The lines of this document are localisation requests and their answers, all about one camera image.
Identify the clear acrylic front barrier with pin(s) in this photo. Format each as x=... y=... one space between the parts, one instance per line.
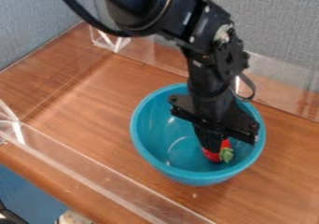
x=88 y=186

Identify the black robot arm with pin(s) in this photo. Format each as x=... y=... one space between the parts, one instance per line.
x=200 y=26

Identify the red toy strawberry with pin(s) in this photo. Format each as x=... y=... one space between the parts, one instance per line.
x=224 y=155

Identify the clear acrylic barrier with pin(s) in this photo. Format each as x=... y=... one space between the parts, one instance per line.
x=88 y=186
x=285 y=86

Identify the blue plastic bowl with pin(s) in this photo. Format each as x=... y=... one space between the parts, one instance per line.
x=167 y=143

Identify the clear acrylic corner bracket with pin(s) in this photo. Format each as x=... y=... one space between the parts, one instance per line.
x=105 y=41

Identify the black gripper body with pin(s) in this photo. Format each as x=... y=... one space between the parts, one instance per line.
x=216 y=114

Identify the clear acrylic back barrier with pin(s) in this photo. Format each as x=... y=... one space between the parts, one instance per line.
x=285 y=86

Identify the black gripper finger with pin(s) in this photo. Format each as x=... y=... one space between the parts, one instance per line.
x=209 y=139

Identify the dark object bottom left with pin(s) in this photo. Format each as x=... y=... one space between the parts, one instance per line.
x=8 y=217

